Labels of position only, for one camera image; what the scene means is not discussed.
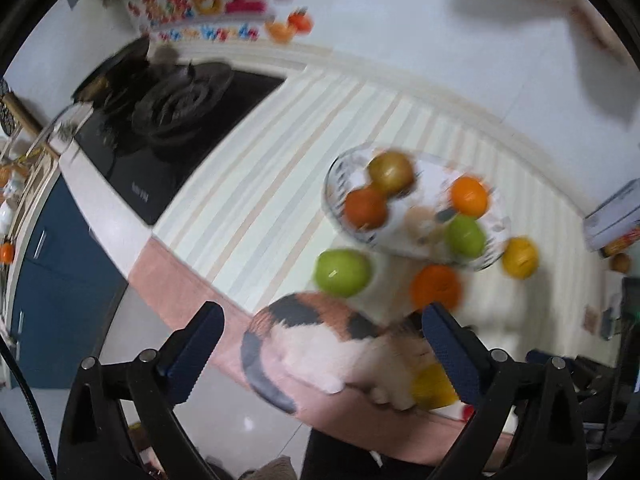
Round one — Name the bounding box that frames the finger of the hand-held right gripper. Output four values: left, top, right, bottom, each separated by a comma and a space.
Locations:
525, 349, 576, 367

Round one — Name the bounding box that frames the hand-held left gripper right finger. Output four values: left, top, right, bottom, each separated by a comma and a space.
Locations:
421, 302, 588, 480

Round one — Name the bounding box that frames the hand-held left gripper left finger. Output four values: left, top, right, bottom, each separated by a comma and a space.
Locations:
57, 301, 226, 480

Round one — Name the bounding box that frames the yellow lemon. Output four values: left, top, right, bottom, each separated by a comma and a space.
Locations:
410, 362, 461, 411
501, 237, 540, 280

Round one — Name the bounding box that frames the orange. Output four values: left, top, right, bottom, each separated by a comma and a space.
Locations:
410, 265, 463, 311
449, 176, 490, 219

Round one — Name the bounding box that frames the clear glass bowl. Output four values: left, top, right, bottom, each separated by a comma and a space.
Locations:
324, 144, 512, 272

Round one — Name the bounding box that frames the green apple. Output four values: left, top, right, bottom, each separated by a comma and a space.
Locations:
313, 249, 372, 297
444, 215, 487, 260

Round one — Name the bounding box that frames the calico cat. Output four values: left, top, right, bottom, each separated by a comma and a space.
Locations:
240, 250, 481, 415

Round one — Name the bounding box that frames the white cardboard box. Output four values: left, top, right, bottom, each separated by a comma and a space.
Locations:
584, 179, 640, 253

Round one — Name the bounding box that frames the person's dark clothing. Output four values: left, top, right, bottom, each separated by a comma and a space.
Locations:
299, 425, 453, 480

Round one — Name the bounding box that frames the blue cabinet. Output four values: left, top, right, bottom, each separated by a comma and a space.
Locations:
9, 175, 130, 390

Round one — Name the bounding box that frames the red-orange persimmon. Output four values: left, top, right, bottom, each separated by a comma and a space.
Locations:
344, 187, 390, 231

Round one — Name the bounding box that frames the yellow-brown pear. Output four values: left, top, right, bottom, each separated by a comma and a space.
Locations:
368, 151, 417, 196

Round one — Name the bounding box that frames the striped table cover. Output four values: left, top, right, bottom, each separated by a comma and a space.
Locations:
150, 55, 608, 356

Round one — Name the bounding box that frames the black gas stove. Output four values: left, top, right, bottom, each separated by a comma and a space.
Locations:
75, 60, 287, 227

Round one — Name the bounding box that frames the glass pot lid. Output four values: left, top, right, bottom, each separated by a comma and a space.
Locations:
27, 102, 97, 157

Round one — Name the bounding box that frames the black wok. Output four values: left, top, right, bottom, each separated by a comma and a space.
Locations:
72, 35, 182, 111

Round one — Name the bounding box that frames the black cable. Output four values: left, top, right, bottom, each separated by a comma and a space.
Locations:
0, 330, 57, 480

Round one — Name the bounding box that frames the orange fruit wall sticker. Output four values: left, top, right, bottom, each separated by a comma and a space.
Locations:
264, 0, 321, 43

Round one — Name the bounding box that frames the colourful wall sticker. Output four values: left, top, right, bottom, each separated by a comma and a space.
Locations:
127, 0, 296, 43

